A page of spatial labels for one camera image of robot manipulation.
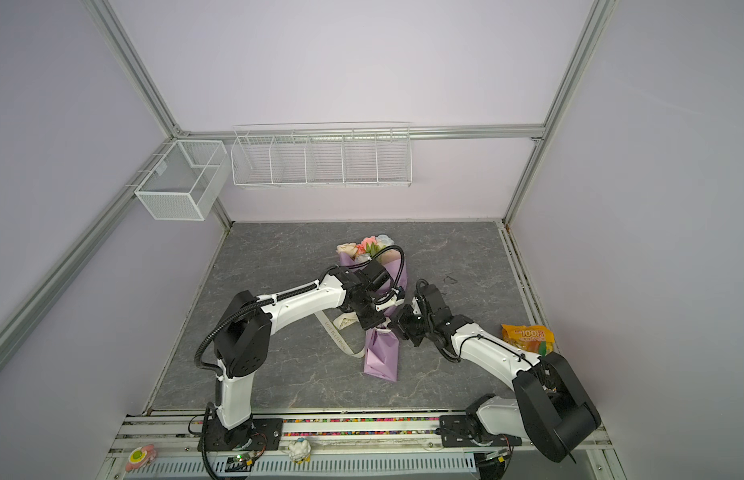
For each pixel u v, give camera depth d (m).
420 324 0.72
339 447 0.73
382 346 0.82
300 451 0.67
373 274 0.73
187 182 0.97
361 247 1.06
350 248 1.05
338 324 0.91
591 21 0.72
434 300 0.68
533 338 0.83
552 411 0.41
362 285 0.66
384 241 1.07
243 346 0.50
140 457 0.67
